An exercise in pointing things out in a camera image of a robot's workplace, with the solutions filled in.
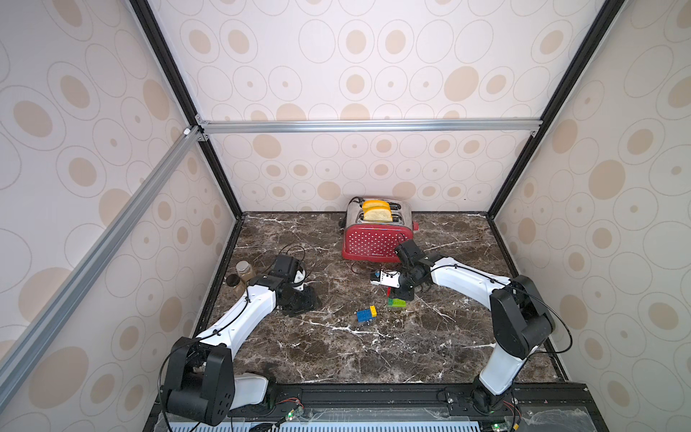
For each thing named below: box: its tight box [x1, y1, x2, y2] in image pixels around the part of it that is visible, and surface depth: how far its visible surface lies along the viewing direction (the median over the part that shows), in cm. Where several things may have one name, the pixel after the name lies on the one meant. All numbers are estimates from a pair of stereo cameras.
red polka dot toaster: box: [341, 196, 420, 264], surface depth 97 cm
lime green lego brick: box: [387, 297, 408, 307], surface depth 94 cm
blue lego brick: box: [356, 308, 377, 324], surface depth 91 cm
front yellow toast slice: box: [362, 207, 394, 223], surface depth 95 cm
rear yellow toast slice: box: [361, 199, 391, 212], surface depth 96 cm
